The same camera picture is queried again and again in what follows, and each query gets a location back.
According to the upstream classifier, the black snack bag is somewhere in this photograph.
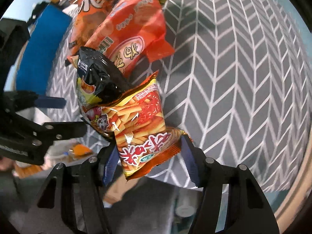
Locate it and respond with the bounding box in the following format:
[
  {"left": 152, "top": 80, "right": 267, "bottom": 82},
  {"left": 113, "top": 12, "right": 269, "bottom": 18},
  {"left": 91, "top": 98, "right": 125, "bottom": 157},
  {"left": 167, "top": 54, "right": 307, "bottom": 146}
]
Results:
[{"left": 76, "top": 47, "right": 131, "bottom": 112}]

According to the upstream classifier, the grey chevron tablecloth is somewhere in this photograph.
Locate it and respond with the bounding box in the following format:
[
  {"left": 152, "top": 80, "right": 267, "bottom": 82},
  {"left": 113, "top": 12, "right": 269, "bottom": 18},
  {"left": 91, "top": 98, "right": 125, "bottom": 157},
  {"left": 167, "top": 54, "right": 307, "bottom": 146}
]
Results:
[{"left": 46, "top": 0, "right": 312, "bottom": 193}]

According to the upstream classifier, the orange fries snack bag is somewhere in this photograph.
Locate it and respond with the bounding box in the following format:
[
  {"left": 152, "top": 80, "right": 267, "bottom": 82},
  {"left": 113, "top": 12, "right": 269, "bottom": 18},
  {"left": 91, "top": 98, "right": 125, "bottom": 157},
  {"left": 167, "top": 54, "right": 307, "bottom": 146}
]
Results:
[{"left": 82, "top": 72, "right": 186, "bottom": 180}]

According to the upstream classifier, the red orange chip bag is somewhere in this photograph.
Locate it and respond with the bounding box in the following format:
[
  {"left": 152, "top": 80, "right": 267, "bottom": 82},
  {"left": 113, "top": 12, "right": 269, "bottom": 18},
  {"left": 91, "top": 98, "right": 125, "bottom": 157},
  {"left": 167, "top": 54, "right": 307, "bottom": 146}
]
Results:
[{"left": 85, "top": 0, "right": 175, "bottom": 77}]

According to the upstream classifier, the blue cardboard box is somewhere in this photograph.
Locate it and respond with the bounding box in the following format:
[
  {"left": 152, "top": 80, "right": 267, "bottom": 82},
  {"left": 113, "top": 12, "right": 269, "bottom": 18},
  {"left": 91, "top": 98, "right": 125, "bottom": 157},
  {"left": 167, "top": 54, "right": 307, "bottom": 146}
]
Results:
[{"left": 15, "top": 5, "right": 72, "bottom": 95}]

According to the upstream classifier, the left hand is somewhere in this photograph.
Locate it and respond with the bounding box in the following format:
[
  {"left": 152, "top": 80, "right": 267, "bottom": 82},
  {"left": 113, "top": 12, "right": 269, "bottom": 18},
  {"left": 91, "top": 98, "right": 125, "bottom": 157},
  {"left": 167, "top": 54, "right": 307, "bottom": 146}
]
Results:
[{"left": 0, "top": 156, "right": 14, "bottom": 172}]

